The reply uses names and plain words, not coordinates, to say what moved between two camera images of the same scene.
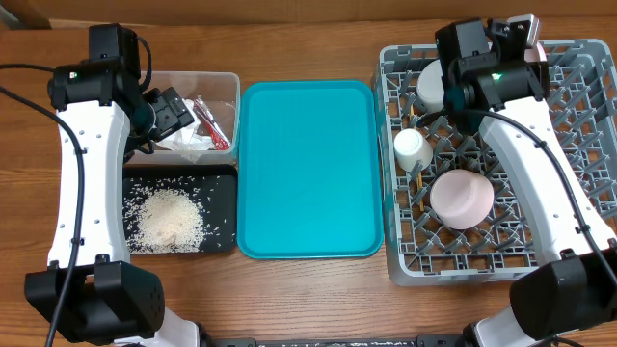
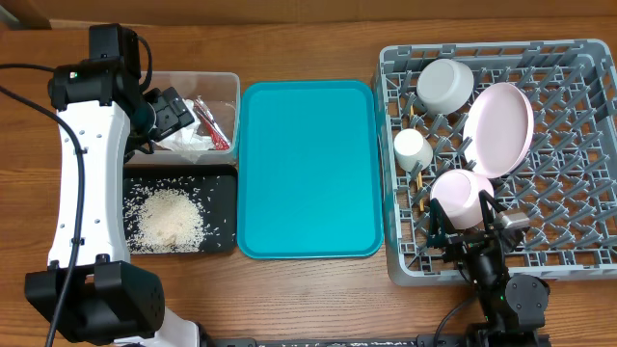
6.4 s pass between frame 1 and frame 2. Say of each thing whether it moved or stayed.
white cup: stayed
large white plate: moved
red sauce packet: stayed
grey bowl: stayed
